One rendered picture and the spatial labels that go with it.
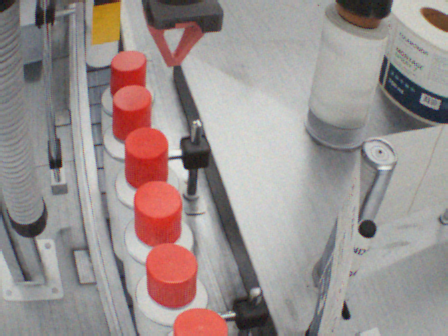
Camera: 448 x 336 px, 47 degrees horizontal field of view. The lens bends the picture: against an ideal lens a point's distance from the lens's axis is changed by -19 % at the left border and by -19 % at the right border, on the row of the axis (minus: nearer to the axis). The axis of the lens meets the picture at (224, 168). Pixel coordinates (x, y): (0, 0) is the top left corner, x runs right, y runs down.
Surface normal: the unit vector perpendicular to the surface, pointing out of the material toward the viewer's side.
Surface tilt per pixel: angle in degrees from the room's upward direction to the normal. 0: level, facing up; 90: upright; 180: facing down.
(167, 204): 2
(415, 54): 90
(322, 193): 0
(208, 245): 0
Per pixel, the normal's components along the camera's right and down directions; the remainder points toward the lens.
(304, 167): 0.09, -0.68
